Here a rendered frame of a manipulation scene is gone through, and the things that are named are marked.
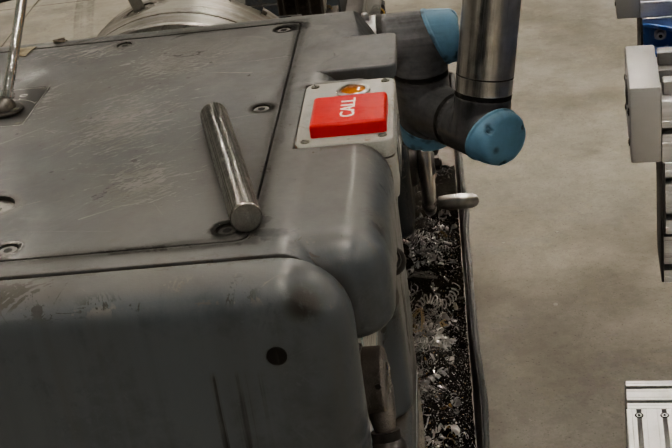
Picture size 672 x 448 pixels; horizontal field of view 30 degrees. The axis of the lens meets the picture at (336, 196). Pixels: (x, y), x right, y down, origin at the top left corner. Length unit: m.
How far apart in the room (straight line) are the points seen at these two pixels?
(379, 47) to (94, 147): 0.29
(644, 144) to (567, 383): 1.50
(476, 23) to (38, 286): 0.89
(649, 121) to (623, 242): 2.01
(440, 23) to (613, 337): 1.46
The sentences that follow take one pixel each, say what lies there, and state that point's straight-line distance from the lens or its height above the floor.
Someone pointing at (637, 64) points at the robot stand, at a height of 1.12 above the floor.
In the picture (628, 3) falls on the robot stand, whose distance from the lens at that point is 1.88.
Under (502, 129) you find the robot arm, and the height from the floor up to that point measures 0.99.
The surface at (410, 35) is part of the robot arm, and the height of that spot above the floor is 1.09.
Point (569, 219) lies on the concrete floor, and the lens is 3.53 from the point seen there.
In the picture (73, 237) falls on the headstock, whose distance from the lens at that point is 0.89.
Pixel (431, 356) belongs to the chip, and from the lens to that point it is 1.89.
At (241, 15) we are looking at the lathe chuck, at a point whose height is 1.22.
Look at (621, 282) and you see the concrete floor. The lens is 3.23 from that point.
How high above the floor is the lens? 1.63
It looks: 25 degrees down
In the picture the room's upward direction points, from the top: 8 degrees counter-clockwise
